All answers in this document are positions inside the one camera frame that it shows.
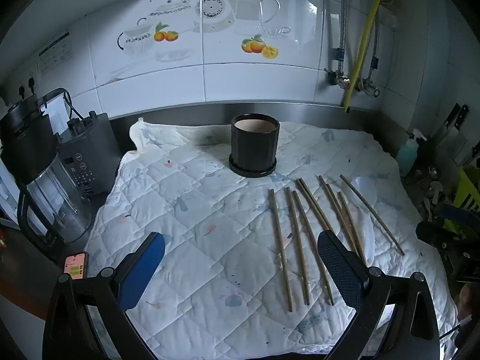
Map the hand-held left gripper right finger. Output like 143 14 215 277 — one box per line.
317 230 441 360

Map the braided metal hose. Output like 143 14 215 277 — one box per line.
335 0 347 79
369 7 382 87

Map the wall power outlet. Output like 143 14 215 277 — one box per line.
15 75 40 98

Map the grey blender base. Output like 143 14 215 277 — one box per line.
56 110 122 196

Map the green plastic rack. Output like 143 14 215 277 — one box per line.
444 165 480 229

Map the black round utensil holder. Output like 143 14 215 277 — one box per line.
229 113 281 177

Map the black power cable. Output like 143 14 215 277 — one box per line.
37 88 85 121

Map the blender with glass jar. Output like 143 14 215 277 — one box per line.
0 95 94 244

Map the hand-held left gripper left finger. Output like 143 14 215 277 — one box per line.
43 232 166 360

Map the yellow gas hose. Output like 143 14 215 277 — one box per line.
341 0 384 113

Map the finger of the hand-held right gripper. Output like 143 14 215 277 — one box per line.
416 220 457 248

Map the black handled kitchen knife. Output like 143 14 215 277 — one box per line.
431 103 462 147

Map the metal water valve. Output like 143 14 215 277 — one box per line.
356 78 380 97
324 68 351 89

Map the white wall label sticker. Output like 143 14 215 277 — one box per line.
37 30 74 76

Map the teal soap dispenser bottle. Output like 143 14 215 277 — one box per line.
397 128 428 177

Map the smartphone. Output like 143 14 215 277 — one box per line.
63 252 89 280

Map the white quilted cloth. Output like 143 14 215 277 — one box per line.
88 118 460 355

